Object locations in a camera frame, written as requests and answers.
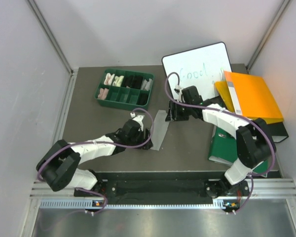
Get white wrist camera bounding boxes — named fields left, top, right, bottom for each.
left=130, top=112, right=145, bottom=132
left=174, top=85, right=184, bottom=103

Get pink rolled socks bottom-left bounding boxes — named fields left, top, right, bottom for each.
left=97, top=88, right=109, bottom=100

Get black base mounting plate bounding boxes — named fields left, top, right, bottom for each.
left=85, top=179, right=249, bottom=198

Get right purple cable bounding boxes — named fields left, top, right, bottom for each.
left=164, top=72, right=276, bottom=214

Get black binder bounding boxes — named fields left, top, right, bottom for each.
left=222, top=98, right=289, bottom=144

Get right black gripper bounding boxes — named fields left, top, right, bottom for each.
left=166, top=100, right=192, bottom=122

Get green compartment tray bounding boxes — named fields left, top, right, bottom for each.
left=94, top=68, right=154, bottom=111

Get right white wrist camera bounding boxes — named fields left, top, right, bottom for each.
left=174, top=85, right=184, bottom=103

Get white slotted cable duct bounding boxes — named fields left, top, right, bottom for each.
left=39, top=199, right=238, bottom=209

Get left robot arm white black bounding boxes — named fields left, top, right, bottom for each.
left=36, top=115, right=152, bottom=196

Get white whiteboard black frame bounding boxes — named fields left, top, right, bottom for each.
left=162, top=42, right=232, bottom=100

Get orange binder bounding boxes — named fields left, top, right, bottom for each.
left=215, top=71, right=284, bottom=124

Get black underwear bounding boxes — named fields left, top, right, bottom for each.
left=137, top=91, right=149, bottom=106
left=123, top=76, right=144, bottom=89

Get aluminium frame rail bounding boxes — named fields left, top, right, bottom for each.
left=27, top=0, right=74, bottom=75

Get cream rolled socks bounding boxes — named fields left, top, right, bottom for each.
left=112, top=76, right=124, bottom=87

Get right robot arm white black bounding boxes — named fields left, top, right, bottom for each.
left=165, top=89, right=276, bottom=196

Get green binder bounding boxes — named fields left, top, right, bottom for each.
left=209, top=125, right=272, bottom=181

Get grey rolled socks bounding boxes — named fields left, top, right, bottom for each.
left=141, top=79, right=153, bottom=91

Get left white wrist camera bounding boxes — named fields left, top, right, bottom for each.
left=130, top=112, right=145, bottom=132

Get grey underwear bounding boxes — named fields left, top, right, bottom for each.
left=151, top=110, right=170, bottom=151

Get pink rolled socks top-left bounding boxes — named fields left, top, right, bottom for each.
left=104, top=73, right=115, bottom=85

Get black rolled underwear in tray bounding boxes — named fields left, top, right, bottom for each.
left=123, top=76, right=144, bottom=89

